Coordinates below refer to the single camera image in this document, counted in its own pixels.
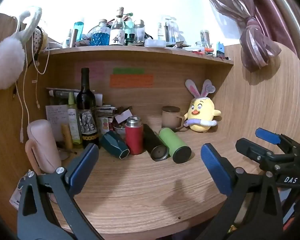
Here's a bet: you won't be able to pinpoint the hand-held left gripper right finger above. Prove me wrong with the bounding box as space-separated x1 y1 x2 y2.
197 142 284 240

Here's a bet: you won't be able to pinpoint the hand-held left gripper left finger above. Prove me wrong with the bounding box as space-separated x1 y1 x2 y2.
16 143 105 240

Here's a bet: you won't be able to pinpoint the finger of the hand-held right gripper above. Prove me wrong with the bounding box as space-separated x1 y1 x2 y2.
255 127 300 156
235 138 295 172

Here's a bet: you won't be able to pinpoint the teal faceted cup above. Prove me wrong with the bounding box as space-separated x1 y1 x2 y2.
100 131 130 160

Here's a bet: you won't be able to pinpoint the green cup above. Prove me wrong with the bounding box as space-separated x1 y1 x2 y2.
159 127 192 164

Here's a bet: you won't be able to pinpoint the yellow candle stick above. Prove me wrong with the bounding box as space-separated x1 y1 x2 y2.
61 124 73 151

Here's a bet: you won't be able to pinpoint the pink handheld device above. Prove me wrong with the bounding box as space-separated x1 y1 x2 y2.
25 120 63 175

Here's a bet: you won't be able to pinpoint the yellow-green spray bottle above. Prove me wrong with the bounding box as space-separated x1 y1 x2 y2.
67 92 83 145

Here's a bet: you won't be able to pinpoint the small white bowl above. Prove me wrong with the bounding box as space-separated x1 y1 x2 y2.
112 124 127 137

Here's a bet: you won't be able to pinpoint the white handwritten paper note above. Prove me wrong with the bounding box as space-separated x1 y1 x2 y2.
45 104 69 140

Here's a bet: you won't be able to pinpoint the yellow chick plush toy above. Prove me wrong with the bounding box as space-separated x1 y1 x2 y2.
184 79 222 133

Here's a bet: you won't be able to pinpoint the red thermos flask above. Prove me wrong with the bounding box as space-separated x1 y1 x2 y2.
125 116 144 155

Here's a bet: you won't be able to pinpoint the pile of small boxes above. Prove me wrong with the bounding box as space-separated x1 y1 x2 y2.
96 104 133 131

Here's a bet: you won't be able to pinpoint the dark wine bottle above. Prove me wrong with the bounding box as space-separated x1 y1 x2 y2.
76 67 100 149

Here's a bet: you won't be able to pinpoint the brown lidded mug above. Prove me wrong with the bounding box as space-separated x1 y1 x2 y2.
161 106 186 131

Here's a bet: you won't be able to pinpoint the black thermos flask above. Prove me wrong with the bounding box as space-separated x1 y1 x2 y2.
143 124 171 162

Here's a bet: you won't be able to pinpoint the white paper tag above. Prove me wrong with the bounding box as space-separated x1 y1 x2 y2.
9 172 31 211

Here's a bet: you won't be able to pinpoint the pink striped curtain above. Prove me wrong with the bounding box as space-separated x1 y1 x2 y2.
197 0 300 73

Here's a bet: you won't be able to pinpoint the pink sticky note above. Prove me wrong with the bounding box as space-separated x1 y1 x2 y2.
75 61 104 80

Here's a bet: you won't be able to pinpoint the small blue box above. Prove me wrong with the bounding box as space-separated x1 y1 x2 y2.
216 41 226 57

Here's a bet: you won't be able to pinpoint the orange sticky note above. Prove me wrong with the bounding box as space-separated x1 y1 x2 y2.
110 74 154 89

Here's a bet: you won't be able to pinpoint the green sticky note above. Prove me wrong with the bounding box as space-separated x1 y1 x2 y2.
113 67 145 75

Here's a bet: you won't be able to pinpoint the clear glass jar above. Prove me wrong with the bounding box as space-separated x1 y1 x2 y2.
200 29 212 48

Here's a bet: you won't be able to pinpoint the wooden shelf board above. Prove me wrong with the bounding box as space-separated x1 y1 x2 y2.
40 45 234 66

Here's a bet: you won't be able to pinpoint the white fluffy earmuffs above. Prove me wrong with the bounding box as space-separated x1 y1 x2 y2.
0 6 43 90

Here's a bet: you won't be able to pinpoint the blue bead glass bottle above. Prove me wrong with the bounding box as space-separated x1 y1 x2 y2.
91 19 111 47

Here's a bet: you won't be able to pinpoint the dotted brown headband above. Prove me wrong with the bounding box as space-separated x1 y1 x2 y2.
31 27 49 55

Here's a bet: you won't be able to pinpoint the light blue plastic bottle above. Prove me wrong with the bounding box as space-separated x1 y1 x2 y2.
74 17 86 43

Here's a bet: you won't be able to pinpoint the clear labelled glass bottle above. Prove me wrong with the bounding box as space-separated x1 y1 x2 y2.
109 7 126 46

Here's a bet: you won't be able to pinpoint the white flat box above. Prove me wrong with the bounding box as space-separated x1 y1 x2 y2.
144 39 166 48

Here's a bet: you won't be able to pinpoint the clear plastic pen pack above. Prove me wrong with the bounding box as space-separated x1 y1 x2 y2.
158 16 181 43

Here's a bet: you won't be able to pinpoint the white cable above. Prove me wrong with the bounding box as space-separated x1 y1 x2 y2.
11 17 48 143

